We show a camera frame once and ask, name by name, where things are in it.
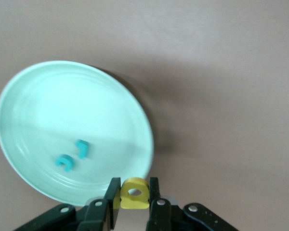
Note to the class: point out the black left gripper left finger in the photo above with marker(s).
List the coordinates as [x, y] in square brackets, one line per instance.
[96, 216]

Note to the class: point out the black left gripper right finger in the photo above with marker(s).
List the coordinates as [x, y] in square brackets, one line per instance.
[163, 216]

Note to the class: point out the yellow letter d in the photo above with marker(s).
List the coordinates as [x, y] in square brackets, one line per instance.
[135, 204]

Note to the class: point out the teal letter c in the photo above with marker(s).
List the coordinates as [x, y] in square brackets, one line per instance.
[65, 157]

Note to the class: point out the teal foam letter L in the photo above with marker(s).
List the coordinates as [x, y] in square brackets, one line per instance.
[83, 150]

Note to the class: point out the pale green plate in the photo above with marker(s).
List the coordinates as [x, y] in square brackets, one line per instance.
[62, 108]

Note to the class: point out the brown table cover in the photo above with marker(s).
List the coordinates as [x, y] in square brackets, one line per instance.
[207, 72]

